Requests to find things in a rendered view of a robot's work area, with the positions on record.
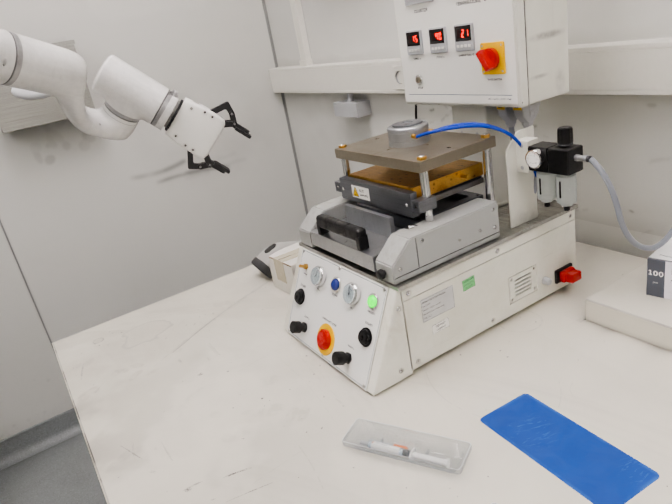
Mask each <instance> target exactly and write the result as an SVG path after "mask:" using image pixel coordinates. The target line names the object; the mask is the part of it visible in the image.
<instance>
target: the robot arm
mask: <svg viewBox="0 0 672 504"><path fill-rule="evenodd" d="M86 81H87V66H86V63H85V61H84V59H83V58H82V57H81V56H80V55H79V54H77V53H75V52H73V51H71V50H69V49H66V48H63V47H59V46H56V45H53V44H49V43H46V42H43V41H40V40H37V39H33V38H30V37H27V36H24V35H20V34H17V33H14V32H11V31H7V30H4V29H1V28H0V85H3V86H8V87H13V88H18V89H23V90H28V91H33V92H38V93H43V94H48V95H52V96H55V97H56V99H57V101H58V103H59V105H60V107H61V109H62V110H63V112H64V114H65V115H66V116H67V118H68V119H69V120H70V122H71V123H72V124H73V125H74V126H75V127H76V128H78V129H79V130H80V131H82V132H84V133H86V134H88V135H91V136H95V137H100V138H104V139H110V140H125V139H127V138H128V137H129V136H130V135H131V134H132V133H133V131H134V129H135V128H136V126H137V124H138V122H139V120H144V121H146V122H147V123H149V124H150V123H151V125H153V126H154V127H156V128H158V129H160V130H161V129H162V128H163V126H164V127H165V130H166V132H165V134H166V135H167V136H168V137H170V138H171V139H172V140H173V141H175V142H176V143H177V144H179V145H180V146H182V147H183V148H185V149H186V150H187V156H188V168H189V169H200V170H201V169H205V168H211V167H212V168H214V169H216V170H218V171H219V172H221V173H223V174H224V173H225V172H226V173H228V174H229V173H230V169H229V168H228V167H226V166H224V165H223V164H221V163H219V162H218V161H216V160H214V161H213V160H211V158H210V156H209V152H210V151H211V149H212V147H213V146H214V144H215V142H216V141H217V139H218V137H219V136H220V134H221V132H222V130H223V129H224V128H225V127H233V128H234V129H235V130H236V131H237V132H239V133H241V134H242V135H244V136H245V137H247V138H249V139H250V138H251V137H252V136H251V135H250V134H249V132H250V131H249V130H248V129H246V128H245V127H243V126H241V125H240V124H238V123H237V121H236V117H235V113H234V111H233V109H232V107H231V105H230V104H229V102H228V101H226V102H224V103H222V104H220V105H218V106H216V107H214V108H212V109H209V108H208V107H206V106H204V105H202V104H200V103H198V102H196V101H194V100H191V99H189V98H186V97H185V99H184V100H182V99H181V101H178V100H179V97H178V93H179V92H178V91H176V90H174V89H173V90H172V91H170V89H168V88H167V87H165V86H163V85H162V84H160V83H158V82H157V81H155V80H154V79H152V78H150V77H149V76H147V75H145V74H144V73H142V72H140V71H139V70H137V69H136V68H134V67H132V66H131V65H129V64H127V63H126V62H124V61H122V60H121V59H119V58H118V57H116V56H114V55H111V56H109V57H108V58H107V59H106V60H105V62H104V63H103V65H102V66H101V68H100V70H99V71H98V73H97V75H96V77H95V80H94V82H93V86H92V89H93V91H94V92H96V93H97V94H99V95H101V96H102V97H104V98H105V102H104V104H103V106H102V107H101V108H99V109H93V108H89V107H86V106H85V88H86ZM222 110H227V111H228V113H229V116H230V120H224V118H223V117H222V116H221V115H220V114H218V113H219V112H221V111H222ZM193 154H194V155H196V156H197V157H200V158H204V160H205V162H201V163H194V162H193Z"/></svg>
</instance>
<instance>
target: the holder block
mask: <svg viewBox="0 0 672 504"><path fill-rule="evenodd" d="M476 198H482V199H483V194H478V193H473V192H468V191H460V192H458V193H455V194H453V195H450V196H448V197H445V198H443V199H440V200H438V201H437V207H436V208H434V209H433V216H434V215H437V214H439V213H442V212H444V211H447V210H449V209H452V208H454V207H456V206H459V205H461V204H464V203H466V202H469V201H471V200H473V199H476ZM356 206H358V207H362V208H365V209H368V210H372V211H375V212H379V213H382V214H385V215H389V216H392V217H393V219H394V226H396V227H399V228H402V229H403V227H406V226H408V225H411V224H415V223H417V222H420V221H422V220H425V217H424V213H421V214H419V216H417V217H415V218H410V217H407V216H404V215H400V214H397V213H393V212H390V211H386V210H383V209H379V208H376V207H372V206H369V205H365V204H362V203H356Z"/></svg>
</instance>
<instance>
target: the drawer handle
mask: <svg viewBox="0 0 672 504"><path fill-rule="evenodd" d="M316 221H317V222H316V224H317V229H318V234H319V235H323V234H326V233H328V232H329V231H331V232H333V233H336V234H338V235H341V236H344V237H346V238H349V239H351V240H354V241H356V245H357V250H358V251H363V250H366V249H368V248H369V242H368V236H367V234H366V230H365V228H363V227H360V226H357V225H354V224H351V223H348V222H346V221H343V220H340V219H337V218H334V217H331V216H328V215H326V214H320V215H317V216H316Z"/></svg>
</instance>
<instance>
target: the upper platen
mask: <svg viewBox="0 0 672 504"><path fill-rule="evenodd" d="M428 174H429V183H430V191H431V195H435V196H436V200H437V201H438V200H440V199H443V198H445V197H448V196H450V195H453V194H455V193H458V192H460V191H463V190H465V189H468V188H470V187H473V186H475V185H478V184H481V183H483V182H484V177H481V175H483V165H482V162H478V161H471V160H464V159H459V160H456V161H454V162H451V163H448V164H445V165H443V166H440V167H437V168H434V169H432V170H429V171H428ZM349 176H350V177H353V178H357V179H362V180H366V181H371V182H375V183H379V184H384V185H388V186H393V187H397V188H401V189H406V190H410V191H415V192H416V193H417V198H419V197H421V196H422V194H421V186H420V178H419V173H415V172H409V171H404V170H399V169H393V168H388V167H382V166H377V165H374V166H371V167H369V168H366V169H363V170H360V171H357V172H354V173H351V174H349Z"/></svg>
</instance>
